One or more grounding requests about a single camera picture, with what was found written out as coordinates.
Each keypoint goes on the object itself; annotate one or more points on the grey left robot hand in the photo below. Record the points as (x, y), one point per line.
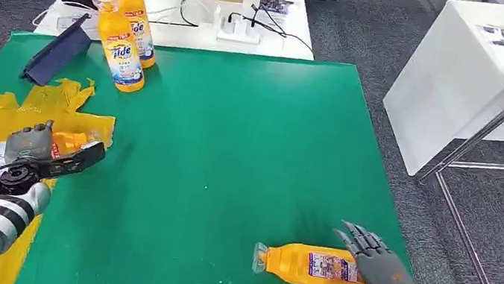
(29, 145)

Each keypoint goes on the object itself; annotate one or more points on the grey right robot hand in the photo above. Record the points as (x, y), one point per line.
(383, 280)

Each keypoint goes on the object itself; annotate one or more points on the dark blue tablet case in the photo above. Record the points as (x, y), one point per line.
(58, 54)

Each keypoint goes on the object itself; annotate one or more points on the green table mat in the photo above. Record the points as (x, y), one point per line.
(229, 157)

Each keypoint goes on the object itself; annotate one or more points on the white desk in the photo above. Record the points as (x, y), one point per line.
(446, 80)

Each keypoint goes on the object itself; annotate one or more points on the white power strip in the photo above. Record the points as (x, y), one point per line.
(238, 33)

